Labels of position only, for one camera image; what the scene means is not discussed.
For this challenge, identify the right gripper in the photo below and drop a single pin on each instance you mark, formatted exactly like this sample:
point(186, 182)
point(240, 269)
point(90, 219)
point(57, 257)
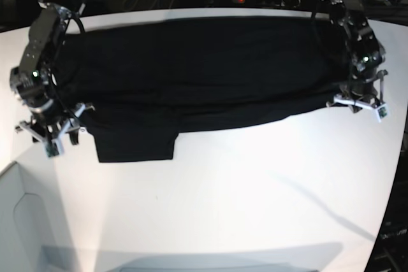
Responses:
point(54, 122)

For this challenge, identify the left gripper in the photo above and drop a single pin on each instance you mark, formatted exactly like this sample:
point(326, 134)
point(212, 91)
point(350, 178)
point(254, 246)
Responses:
point(361, 93)

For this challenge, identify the black T-shirt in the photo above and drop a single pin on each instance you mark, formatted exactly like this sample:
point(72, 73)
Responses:
point(149, 83)

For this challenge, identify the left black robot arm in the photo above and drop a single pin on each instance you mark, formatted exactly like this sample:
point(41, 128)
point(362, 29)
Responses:
point(364, 52)

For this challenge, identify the grey robot base cover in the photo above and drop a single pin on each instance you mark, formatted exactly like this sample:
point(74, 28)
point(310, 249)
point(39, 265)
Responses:
point(27, 239)

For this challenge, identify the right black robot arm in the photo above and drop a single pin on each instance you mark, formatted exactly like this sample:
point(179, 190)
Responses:
point(32, 81)

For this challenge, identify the black power strip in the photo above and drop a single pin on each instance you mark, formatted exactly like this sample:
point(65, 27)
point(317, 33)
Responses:
point(273, 4)

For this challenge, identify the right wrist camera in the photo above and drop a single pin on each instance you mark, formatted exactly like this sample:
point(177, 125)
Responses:
point(53, 149)

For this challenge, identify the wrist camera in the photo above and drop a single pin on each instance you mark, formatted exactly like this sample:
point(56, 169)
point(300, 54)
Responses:
point(381, 112)
point(53, 149)

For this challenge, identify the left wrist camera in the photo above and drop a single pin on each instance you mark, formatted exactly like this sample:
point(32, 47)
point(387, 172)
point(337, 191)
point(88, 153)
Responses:
point(381, 112)

